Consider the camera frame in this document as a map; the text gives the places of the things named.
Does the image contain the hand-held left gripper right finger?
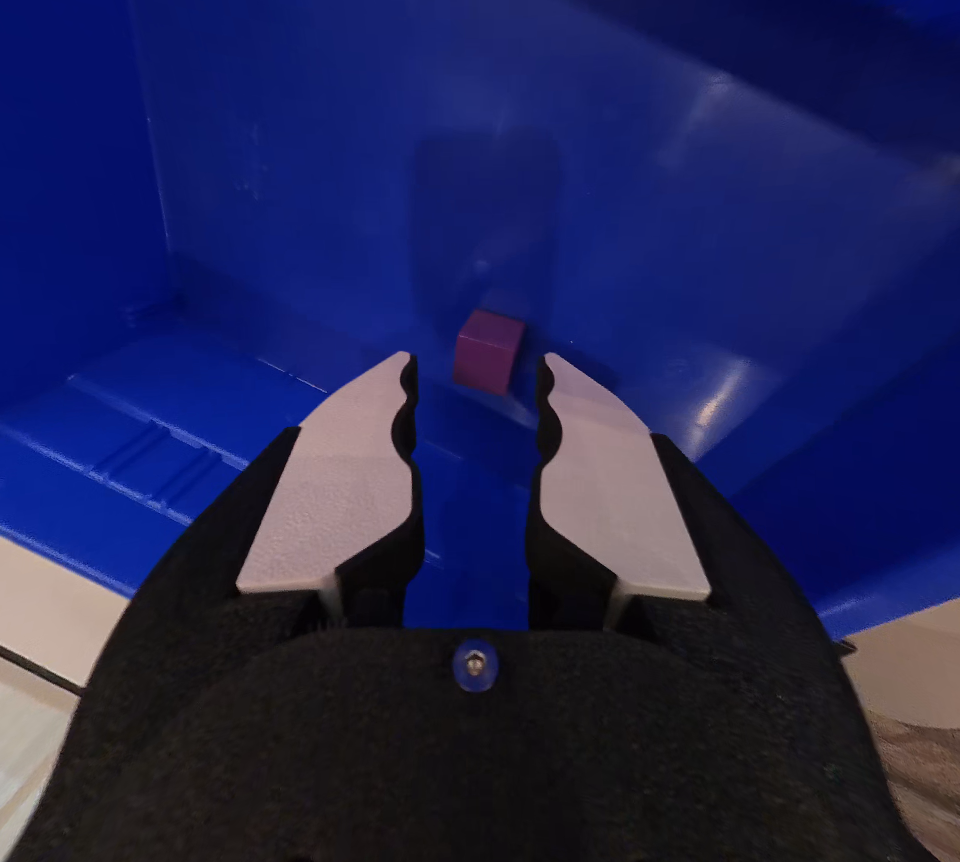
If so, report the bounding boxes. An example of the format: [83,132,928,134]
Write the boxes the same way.
[525,351,714,632]

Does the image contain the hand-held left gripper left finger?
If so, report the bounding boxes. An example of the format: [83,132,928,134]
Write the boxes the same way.
[234,351,426,616]

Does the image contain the purple wooden cube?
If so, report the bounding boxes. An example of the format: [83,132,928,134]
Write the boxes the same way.
[452,309,526,397]

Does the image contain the blue plastic bin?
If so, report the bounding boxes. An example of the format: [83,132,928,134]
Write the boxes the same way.
[0,0,960,642]

